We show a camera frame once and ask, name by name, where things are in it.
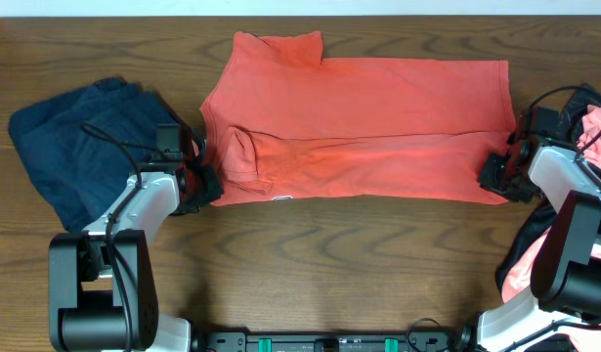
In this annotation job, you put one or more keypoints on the red orange t-shirt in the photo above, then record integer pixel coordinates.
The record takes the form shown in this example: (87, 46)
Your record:
(286, 122)

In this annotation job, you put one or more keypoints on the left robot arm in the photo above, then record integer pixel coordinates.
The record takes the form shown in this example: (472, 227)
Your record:
(102, 295)

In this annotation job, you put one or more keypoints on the light pink garment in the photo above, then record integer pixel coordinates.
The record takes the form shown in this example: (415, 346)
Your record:
(514, 273)

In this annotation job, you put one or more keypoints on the folded navy blue garment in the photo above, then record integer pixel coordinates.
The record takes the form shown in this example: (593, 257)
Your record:
(79, 175)

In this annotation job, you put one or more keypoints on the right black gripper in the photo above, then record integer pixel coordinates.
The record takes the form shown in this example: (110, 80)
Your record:
(492, 161)

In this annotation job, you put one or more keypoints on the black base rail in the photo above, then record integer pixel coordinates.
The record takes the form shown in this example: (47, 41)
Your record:
(242, 341)

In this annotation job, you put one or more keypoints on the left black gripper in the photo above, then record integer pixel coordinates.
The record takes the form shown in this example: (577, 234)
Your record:
(216, 189)

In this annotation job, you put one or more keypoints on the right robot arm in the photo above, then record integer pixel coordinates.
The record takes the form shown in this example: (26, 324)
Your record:
(564, 293)

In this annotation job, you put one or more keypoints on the black patterned garment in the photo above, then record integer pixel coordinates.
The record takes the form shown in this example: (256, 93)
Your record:
(563, 126)

